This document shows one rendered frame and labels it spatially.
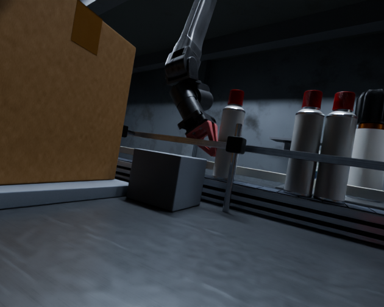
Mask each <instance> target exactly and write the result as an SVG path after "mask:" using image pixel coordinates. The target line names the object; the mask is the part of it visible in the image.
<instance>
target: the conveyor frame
mask: <svg viewBox="0 0 384 307"><path fill-rule="evenodd" d="M131 165H132V163H129V162H126V161H120V160H118V162H117V167H116V174H115V178H117V179H120V180H124V181H127V182H128V181H129V177H130V170H131ZM226 184H227V183H225V182H219V181H216V180H210V179H207V178H204V183H203V187H202V195H201V201H204V202H208V203H212V204H215V205H219V206H223V203H224V196H225V192H226ZM229 208H231V209H234V210H238V211H242V212H245V213H250V214H254V215H257V216H261V217H265V218H268V219H273V220H275V221H280V222H284V223H287V224H291V225H296V226H298V227H303V228H307V229H310V230H314V231H319V232H321V233H326V234H329V235H333V236H337V237H341V238H344V239H349V240H352V241H356V242H360V243H364V244H367V245H372V246H375V247H379V248H382V249H384V216H382V215H378V214H373V213H367V212H364V211H358V210H353V209H350V208H344V207H340V206H335V205H329V204H326V203H321V202H315V201H312V200H306V199H301V198H297V197H291V196H286V195H283V194H278V193H274V192H268V191H263V190H259V189H254V188H248V187H245V186H240V185H233V188H232V195H231V200H230V207H229Z"/></svg>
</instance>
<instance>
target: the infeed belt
mask: <svg viewBox="0 0 384 307"><path fill-rule="evenodd" d="M118 160H120V161H126V162H129V163H131V162H132V160H131V159H127V158H121V157H118ZM204 178H207V179H210V180H216V181H219V182H225V183H227V181H224V180H218V179H215V178H212V175H206V174H205V176H204ZM233 184H234V185H240V186H245V187H248V188H254V189H259V190H263V191H268V192H274V193H278V194H283V195H286V196H291V197H297V198H301V199H306V200H312V201H315V202H321V203H326V204H329V205H335V206H340V207H344V208H350V209H353V210H358V211H364V212H367V213H373V214H378V215H382V216H384V210H380V209H376V208H370V207H366V206H361V205H355V204H351V203H346V202H345V203H344V204H339V203H332V202H326V201H323V200H322V201H321V200H318V199H315V198H313V196H312V197H301V196H295V195H292V194H287V193H285V192H284V191H283V190H281V189H276V188H270V187H267V186H261V185H255V184H251V183H246V182H240V181H236V180H235V181H234V182H233Z"/></svg>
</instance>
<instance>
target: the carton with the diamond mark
mask: <svg viewBox="0 0 384 307"><path fill-rule="evenodd" d="M135 51H136V47H135V46H133V45H132V44H130V43H129V42H128V41H127V40H126V39H125V38H123V37H122V36H121V35H120V34H118V33H117V32H116V31H115V30H113V29H112V28H111V27H110V26H108V25H107V24H106V23H105V22H103V19H102V18H101V17H99V16H98V15H97V14H95V13H94V12H93V11H92V10H91V9H89V8H88V7H87V6H86V5H85V4H83V3H82V2H81V1H80V0H0V185H19V184H31V183H55V182H79V181H92V180H113V179H115V174H116V167H117V162H118V155H119V148H120V144H121V137H122V132H123V125H124V118H125V114H126V107H127V100H128V95H129V88H130V81H131V77H132V70H133V63H134V59H135Z"/></svg>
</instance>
